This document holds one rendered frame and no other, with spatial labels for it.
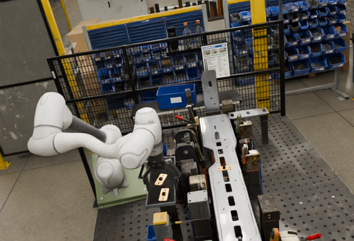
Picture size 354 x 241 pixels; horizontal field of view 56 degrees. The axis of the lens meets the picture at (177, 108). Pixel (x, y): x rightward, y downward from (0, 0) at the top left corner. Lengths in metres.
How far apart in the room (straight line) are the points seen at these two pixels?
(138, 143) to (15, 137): 3.45
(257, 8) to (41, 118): 1.79
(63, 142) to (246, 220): 0.94
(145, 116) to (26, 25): 2.81
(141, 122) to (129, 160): 0.19
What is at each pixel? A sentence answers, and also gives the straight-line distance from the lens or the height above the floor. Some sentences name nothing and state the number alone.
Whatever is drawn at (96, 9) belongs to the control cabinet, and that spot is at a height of 1.03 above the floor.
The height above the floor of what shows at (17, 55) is 1.38.
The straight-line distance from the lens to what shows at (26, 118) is 4.44.
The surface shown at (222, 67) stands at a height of 1.24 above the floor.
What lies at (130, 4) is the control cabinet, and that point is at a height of 1.01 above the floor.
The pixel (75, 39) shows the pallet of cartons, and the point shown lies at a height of 0.96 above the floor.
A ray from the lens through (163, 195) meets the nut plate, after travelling 1.65.
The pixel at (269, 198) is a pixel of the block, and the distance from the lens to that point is 1.77.
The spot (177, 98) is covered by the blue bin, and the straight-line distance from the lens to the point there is 2.66.
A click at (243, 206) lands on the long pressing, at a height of 1.00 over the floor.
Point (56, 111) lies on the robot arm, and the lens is 1.75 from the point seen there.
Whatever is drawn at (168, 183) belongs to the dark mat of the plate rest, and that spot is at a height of 1.16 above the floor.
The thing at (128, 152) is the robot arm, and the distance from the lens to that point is 1.25.
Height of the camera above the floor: 2.23
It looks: 26 degrees down
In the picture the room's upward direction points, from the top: 10 degrees counter-clockwise
